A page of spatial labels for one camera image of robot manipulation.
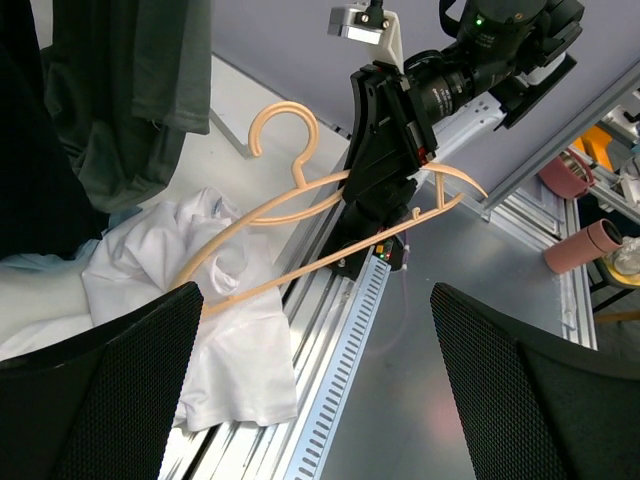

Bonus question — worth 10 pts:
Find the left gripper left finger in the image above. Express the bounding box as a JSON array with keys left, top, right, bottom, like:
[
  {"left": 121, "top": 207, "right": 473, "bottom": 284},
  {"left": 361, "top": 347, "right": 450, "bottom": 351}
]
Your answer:
[{"left": 1, "top": 282, "right": 203, "bottom": 479}]

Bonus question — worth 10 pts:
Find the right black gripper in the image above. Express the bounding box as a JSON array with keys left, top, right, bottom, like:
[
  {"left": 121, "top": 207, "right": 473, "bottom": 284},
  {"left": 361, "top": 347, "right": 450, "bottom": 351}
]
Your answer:
[{"left": 343, "top": 60, "right": 438, "bottom": 203}]

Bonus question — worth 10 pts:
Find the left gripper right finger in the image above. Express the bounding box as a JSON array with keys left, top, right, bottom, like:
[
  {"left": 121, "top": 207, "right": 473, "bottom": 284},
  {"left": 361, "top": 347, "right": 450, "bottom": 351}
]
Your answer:
[{"left": 430, "top": 283, "right": 639, "bottom": 479}]

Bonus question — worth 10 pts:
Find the beige plastic hanger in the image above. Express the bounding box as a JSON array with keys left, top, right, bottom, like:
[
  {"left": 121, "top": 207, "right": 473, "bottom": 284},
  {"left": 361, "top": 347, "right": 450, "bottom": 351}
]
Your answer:
[{"left": 167, "top": 100, "right": 490, "bottom": 319}]

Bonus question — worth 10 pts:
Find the white t shirt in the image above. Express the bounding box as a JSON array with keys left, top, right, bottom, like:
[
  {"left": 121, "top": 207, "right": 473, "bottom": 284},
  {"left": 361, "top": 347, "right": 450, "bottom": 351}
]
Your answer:
[{"left": 1, "top": 188, "right": 297, "bottom": 432}]

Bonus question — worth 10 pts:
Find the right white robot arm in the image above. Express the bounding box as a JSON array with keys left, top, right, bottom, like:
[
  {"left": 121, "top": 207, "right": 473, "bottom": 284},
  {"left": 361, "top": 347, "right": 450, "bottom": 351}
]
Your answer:
[{"left": 322, "top": 1, "right": 584, "bottom": 279}]

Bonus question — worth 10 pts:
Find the black t shirt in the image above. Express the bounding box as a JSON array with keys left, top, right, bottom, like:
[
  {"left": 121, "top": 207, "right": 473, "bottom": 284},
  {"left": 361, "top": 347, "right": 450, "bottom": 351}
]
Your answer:
[{"left": 1, "top": 1, "right": 107, "bottom": 259}]

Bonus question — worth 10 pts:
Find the dark grey t shirt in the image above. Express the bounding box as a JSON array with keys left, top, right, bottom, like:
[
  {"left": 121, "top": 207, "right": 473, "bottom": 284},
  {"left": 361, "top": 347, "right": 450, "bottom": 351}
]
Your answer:
[{"left": 43, "top": 1, "right": 212, "bottom": 213}]

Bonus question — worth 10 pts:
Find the pink cylinder container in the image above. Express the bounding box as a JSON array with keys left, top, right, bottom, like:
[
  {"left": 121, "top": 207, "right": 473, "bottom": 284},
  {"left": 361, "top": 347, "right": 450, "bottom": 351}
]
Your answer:
[{"left": 543, "top": 219, "right": 623, "bottom": 274}]

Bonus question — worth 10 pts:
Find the pink round tin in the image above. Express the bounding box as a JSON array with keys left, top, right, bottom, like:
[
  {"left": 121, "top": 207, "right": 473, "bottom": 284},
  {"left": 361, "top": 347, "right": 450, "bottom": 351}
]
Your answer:
[{"left": 538, "top": 150, "right": 595, "bottom": 200}]

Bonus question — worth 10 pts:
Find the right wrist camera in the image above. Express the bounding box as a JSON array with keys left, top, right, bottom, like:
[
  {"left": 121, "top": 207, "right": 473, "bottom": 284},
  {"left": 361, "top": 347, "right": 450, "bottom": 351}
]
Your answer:
[{"left": 327, "top": 1, "right": 404, "bottom": 74}]

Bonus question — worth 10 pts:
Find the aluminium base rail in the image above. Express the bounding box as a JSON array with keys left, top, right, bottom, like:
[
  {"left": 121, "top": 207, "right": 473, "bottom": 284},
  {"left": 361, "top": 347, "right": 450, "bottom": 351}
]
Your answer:
[{"left": 158, "top": 147, "right": 363, "bottom": 479}]

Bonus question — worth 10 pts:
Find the slotted cable duct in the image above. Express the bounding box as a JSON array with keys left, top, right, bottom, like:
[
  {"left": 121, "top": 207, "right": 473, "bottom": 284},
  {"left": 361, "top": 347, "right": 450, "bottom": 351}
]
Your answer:
[{"left": 273, "top": 256, "right": 390, "bottom": 479}]

